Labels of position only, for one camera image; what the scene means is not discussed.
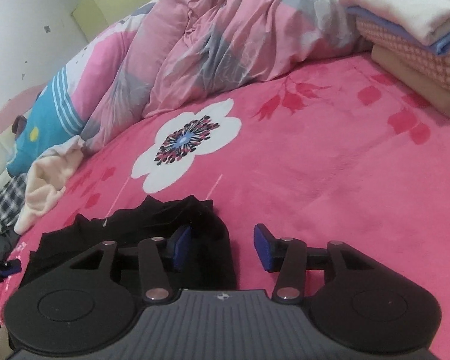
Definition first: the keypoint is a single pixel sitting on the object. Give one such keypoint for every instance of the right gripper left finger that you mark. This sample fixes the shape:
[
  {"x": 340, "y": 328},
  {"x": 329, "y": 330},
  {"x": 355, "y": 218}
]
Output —
[{"x": 94, "y": 298}]

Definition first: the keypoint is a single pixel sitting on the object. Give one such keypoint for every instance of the pink grey floral duvet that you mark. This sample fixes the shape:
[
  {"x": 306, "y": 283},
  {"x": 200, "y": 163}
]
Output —
[{"x": 186, "y": 50}]

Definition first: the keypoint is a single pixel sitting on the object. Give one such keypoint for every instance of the folded blue garment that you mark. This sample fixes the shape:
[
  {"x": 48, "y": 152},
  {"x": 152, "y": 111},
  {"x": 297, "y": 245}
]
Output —
[{"x": 437, "y": 41}]

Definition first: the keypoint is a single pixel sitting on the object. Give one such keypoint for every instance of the blue pink striped pillow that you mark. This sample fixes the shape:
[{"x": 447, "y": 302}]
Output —
[{"x": 66, "y": 103}]

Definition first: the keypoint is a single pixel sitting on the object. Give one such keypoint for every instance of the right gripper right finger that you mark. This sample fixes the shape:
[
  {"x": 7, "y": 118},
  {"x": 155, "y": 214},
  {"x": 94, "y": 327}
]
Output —
[{"x": 348, "y": 296}]

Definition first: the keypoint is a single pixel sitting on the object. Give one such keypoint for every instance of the pink floral bed blanket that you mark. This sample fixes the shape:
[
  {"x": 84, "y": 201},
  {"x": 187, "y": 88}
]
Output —
[{"x": 334, "y": 150}]

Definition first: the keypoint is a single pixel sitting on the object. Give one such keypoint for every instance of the folded pink checked garment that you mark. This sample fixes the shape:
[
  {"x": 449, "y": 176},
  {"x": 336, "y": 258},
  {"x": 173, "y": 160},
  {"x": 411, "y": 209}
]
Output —
[{"x": 436, "y": 67}]

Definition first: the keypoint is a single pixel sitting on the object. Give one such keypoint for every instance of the folded white fleece garment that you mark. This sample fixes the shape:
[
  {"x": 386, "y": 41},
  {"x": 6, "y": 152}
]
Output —
[{"x": 397, "y": 7}]

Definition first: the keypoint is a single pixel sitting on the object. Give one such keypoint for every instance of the black white plaid garment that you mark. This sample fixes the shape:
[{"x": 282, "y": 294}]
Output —
[{"x": 12, "y": 200}]

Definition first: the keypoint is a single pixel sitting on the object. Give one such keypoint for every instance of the folded beige garment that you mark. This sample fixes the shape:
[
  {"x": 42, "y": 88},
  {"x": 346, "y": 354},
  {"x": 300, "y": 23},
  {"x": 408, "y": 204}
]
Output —
[{"x": 433, "y": 93}]

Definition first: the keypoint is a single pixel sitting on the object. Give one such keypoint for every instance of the cream white fleece garment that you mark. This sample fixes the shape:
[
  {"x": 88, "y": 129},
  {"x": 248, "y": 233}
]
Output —
[{"x": 46, "y": 181}]

